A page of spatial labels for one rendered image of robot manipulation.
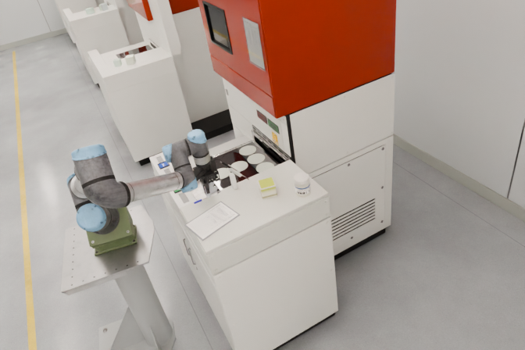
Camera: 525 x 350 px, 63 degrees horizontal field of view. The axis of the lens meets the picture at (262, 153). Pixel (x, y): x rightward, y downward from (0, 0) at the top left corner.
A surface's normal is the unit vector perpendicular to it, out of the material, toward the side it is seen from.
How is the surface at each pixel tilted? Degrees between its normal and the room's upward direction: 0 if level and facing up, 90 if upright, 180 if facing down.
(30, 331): 0
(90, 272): 0
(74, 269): 0
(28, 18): 90
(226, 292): 90
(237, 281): 90
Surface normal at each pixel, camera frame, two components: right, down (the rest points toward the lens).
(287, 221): 0.47, 0.43
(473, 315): -0.15, -0.82
